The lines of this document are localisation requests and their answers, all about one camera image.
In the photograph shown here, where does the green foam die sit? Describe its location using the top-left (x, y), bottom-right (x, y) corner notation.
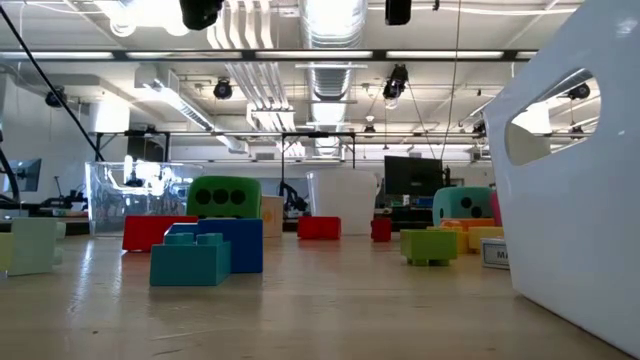
top-left (186, 175), bottom-right (263, 220)

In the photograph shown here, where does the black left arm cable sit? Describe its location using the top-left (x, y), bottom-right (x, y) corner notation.
top-left (0, 3), bottom-right (106, 162)

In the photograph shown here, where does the white plastic bin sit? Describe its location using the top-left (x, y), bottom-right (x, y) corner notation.
top-left (482, 0), bottom-right (640, 359)

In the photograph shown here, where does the silver ventilation duct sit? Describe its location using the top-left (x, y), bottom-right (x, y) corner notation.
top-left (299, 0), bottom-right (369, 156)

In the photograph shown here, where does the small olive green brick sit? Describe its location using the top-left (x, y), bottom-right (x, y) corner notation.
top-left (399, 228), bottom-right (459, 267)

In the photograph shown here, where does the orange brick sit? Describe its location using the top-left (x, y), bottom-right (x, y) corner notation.
top-left (439, 217), bottom-right (496, 231)

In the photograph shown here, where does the black overhead frame beam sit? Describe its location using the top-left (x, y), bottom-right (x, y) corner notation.
top-left (0, 48), bottom-right (539, 63)

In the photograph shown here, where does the pink plastic bin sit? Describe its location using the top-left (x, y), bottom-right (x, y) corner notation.
top-left (489, 189), bottom-right (503, 227)

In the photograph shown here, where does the small translucent yellow brick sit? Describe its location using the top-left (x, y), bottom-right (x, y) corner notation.
top-left (467, 225), bottom-right (505, 252)

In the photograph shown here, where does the clear plastic bin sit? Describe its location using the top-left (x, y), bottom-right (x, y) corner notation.
top-left (84, 160), bottom-right (201, 236)

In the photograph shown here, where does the grey monitor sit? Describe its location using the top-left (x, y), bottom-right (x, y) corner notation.
top-left (3, 158), bottom-right (43, 194)

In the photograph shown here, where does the black background workstation frame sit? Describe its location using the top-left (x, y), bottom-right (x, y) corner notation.
top-left (93, 129), bottom-right (357, 201)

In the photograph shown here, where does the small mint brick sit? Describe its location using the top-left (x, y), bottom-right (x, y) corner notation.
top-left (8, 217), bottom-right (67, 277)

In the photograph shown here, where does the blue brick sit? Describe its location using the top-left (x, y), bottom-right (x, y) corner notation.
top-left (164, 218), bottom-right (265, 275)

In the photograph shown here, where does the clear card packet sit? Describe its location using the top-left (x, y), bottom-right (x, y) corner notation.
top-left (480, 236), bottom-right (511, 271)

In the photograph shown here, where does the red two-stud brick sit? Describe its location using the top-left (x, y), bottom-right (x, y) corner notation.
top-left (297, 215), bottom-right (343, 241)

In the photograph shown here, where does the small red brick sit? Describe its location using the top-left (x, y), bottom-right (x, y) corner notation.
top-left (370, 217), bottom-right (393, 244)

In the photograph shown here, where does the teal brick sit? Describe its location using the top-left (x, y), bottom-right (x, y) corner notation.
top-left (149, 232), bottom-right (232, 288)

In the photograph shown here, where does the black monitor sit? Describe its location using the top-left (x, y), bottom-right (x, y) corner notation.
top-left (383, 155), bottom-right (445, 197)

